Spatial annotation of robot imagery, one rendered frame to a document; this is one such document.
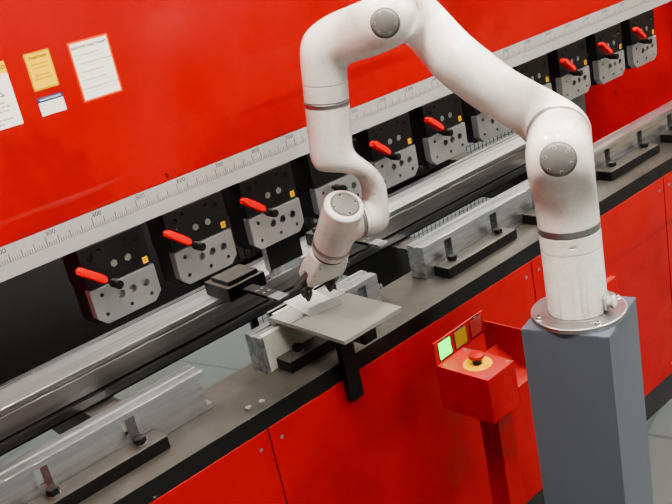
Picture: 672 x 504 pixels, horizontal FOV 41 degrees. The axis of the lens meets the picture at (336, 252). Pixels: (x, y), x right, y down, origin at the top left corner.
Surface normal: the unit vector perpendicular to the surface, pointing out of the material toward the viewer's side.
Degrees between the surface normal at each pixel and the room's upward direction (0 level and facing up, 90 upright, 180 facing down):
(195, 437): 0
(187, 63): 90
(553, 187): 127
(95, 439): 90
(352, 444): 90
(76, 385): 90
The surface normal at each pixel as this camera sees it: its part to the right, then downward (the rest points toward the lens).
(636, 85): -0.73, 0.37
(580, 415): -0.54, 0.40
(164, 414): 0.66, 0.14
